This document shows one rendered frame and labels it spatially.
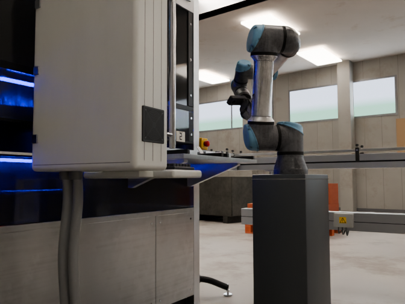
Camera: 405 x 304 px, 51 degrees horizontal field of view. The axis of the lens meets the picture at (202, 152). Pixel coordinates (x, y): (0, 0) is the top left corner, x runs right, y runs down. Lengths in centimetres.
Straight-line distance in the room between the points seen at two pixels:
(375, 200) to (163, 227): 890
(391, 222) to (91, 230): 185
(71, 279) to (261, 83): 107
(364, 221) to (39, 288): 201
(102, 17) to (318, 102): 1018
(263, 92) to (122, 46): 68
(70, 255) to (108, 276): 50
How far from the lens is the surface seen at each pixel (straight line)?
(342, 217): 294
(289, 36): 186
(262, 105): 183
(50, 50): 168
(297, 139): 187
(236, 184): 755
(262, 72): 183
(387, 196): 1082
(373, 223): 295
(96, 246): 199
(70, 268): 160
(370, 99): 1104
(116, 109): 139
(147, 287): 228
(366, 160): 292
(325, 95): 1143
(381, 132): 1089
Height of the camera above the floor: 77
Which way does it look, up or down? 4 degrees up
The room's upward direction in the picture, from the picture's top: straight up
